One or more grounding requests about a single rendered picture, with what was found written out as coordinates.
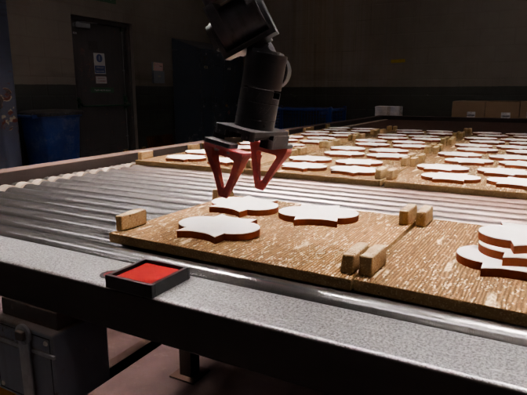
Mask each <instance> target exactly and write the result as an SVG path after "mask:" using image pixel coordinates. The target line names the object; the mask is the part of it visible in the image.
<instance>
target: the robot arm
mask: <svg viewBox="0 0 527 395"><path fill-rule="evenodd" d="M202 1H203V3H204V5H205V7H204V8H203V10H204V12H205V14H206V16H207V18H208V20H209V22H210V23H209V25H208V26H206V27H205V31H206V34H207V35H208V37H209V40H210V41H211V43H212V45H213V48H214V49H215V50H216V51H219V52H221V53H222V55H223V57H224V59H225V60H233V59H234V58H236V57H238V56H246V57H245V66H244V71H243V75H242V84H241V89H240V93H239V98H238V107H237V112H236V117H235V122H217V123H216V126H214V131H213V136H206V137H205V140H204V145H203V147H204V149H205V153H206V155H207V158H208V160H209V163H210V166H211V169H212V171H213V175H214V179H215V182H216V188H217V191H218V194H219V196H220V197H222V198H228V197H229V196H230V194H231V191H232V190H233V189H234V186H235V184H236V183H237V181H238V179H239V177H240V175H241V174H242V171H243V169H244V168H245V166H246V164H247V162H248V160H249V158H250V157H251V158H252V166H253V179H254V185H255V188H256V189H257V190H264V188H265V187H266V186H267V185H268V183H269V182H270V180H271V178H272V177H273V176H274V174H275V173H276V172H277V171H278V169H279V168H280V167H281V166H282V164H283V163H284V162H285V160H286V159H287V158H288V156H289V155H290V154H291V153H292V149H293V145H292V144H290V143H288V142H289V136H288V134H289V132H288V131H285V130H282V129H276V128H275V127H274V126H275V120H276V116H277V112H278V104H279V100H280V95H281V93H278V92H281V90H282V87H284V86H285V85H286V84H287V83H288V81H289V79H290V77H291V73H292V70H291V66H290V63H289V61H288V60H287V59H288V57H286V56H285V55H284V54H282V53H278V52H276V51H275V49H274V46H273V45H272V43H271V42H272V41H273V39H272V38H273V37H274V36H276V35H277V34H279V33H278V29H277V28H276V26H275V24H274V21H273V20H272V18H271V15H270V13H269V12H268V10H267V7H266V6H265V4H264V0H231V1H229V2H228V3H226V4H224V5H222V6H220V4H221V3H223V2H225V1H227V0H202ZM274 91H278V92H274ZM243 140H245V141H249V142H250V150H251V153H250V152H247V151H244V150H239V149H238V144H237V143H241V142H243ZM261 151H263V152H265V153H269V154H273V155H275V156H276V158H275V160H274V162H273V164H272V165H271V167H270V168H269V170H268V171H267V173H266V175H265V177H264V178H263V179H262V180H261V174H260V163H261ZM219 155H221V156H224V157H227V158H230V159H231V160H232V161H233V162H234V164H233V166H232V169H231V174H230V176H229V179H228V181H227V184H226V186H225V187H224V182H223V177H222V172H221V167H220V159H219Z"/></svg>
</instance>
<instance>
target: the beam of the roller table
mask: <svg viewBox="0 0 527 395"><path fill-rule="evenodd" d="M130 264H132V263H126V262H122V261H118V260H114V259H107V258H104V257H99V256H95V255H89V254H85V253H80V252H74V251H70V250H66V249H62V248H55V247H51V246H48V245H40V244H37V243H33V242H29V241H22V240H18V239H14V238H11V237H3V236H0V296H4V297H6V298H10V299H14V300H17V301H20V302H22V303H27V304H30V305H33V306H37V307H41V308H43V309H46V310H51V311H53V312H57V313H61V314H63V315H67V316H69V317H74V318H77V319H79V320H83V321H87V322H89V323H93V324H97V325H100V326H103V327H105V328H110V329H113V330H116V331H119V332H124V333H126V334H129V335H134V336H136V337H140V338H142V339H147V340H150V341H152V342H157V343H160V344H163V345H166V346H171V347H173V348H176V349H178V350H183V351H186V352H189V353H193V354H197V355H199V356H202V357H207V358H209V359H213V360H215V361H220V362H223V363H225V364H230V365H233V366H236V367H239V368H244V369H246V370H249V371H254V372H256V373H260V374H262V375H266V376H270V377H272V378H275V379H280V380H282V381H286V382H290V383H293V384H296V385H298V386H303V387H306V388H309V389H312V390H317V391H319V392H322V393H327V394H329V395H527V347H524V346H518V345H514V344H510V343H506V342H499V341H495V340H491V339H484V338H481V337H477V336H473V335H466V334H462V333H458V332H451V331H447V330H443V329H440V328H432V327H429V326H425V325H421V324H414V323H410V322H406V321H400V320H395V319H391V318H388V317H381V316H377V315H373V314H369V313H363V312H358V311H354V310H348V309H344V308H339V307H336V306H329V305H325V304H321V303H314V302H311V301H307V300H302V299H296V298H292V297H288V296H284V295H277V294H273V293H270V292H262V291H259V290H255V289H251V288H244V287H240V286H236V285H232V284H225V283H221V282H218V281H211V280H207V279H203V278H199V277H192V276H190V279H188V280H186V281H185V282H183V283H181V284H179V285H177V286H175V287H173V288H171V289H170V290H168V291H166V292H163V293H162V294H161V295H158V296H156V297H154V298H153V299H150V298H147V297H143V296H140V295H134V294H131V293H128V292H122V291H119V290H115V289H112V288H106V281H105V278H102V277H100V274H101V273H103V272H105V271H109V270H119V269H121V268H123V267H125V266H128V265H130Z"/></svg>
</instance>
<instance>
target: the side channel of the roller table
mask: <svg viewBox="0 0 527 395"><path fill-rule="evenodd" d="M382 119H383V116H372V117H366V118H356V119H350V120H344V121H334V122H328V123H322V124H317V125H306V126H300V127H295V128H289V129H283V130H289V134H295V133H300V132H303V128H306V127H311V126H314V130H318V129H324V128H325V125H326V124H330V127H340V126H341V127H342V126H345V125H355V124H359V123H363V122H368V121H377V120H382ZM202 143H204V140H201V141H195V142H190V143H179V144H173V145H168V146H162V147H152V148H146V149H140V150H130V151H124V152H118V153H113V154H102V155H97V156H91V157H85V158H75V159H69V160H63V161H53V162H47V163H41V164H36V165H25V166H20V167H14V168H8V169H0V185H4V184H6V185H11V184H12V183H15V182H18V183H19V182H27V181H28V180H30V179H44V178H45V177H47V176H48V177H51V176H58V175H60V174H64V175H65V174H72V173H73V172H84V171H85V170H92V169H98V168H104V167H109V166H111V165H113V166H116V165H120V164H127V163H131V162H136V160H139V159H138V152H139V151H146V150H152V151H153V157H158V156H163V155H168V154H177V153H182V152H185V151H186V150H187V145H188V144H200V150H202Z"/></svg>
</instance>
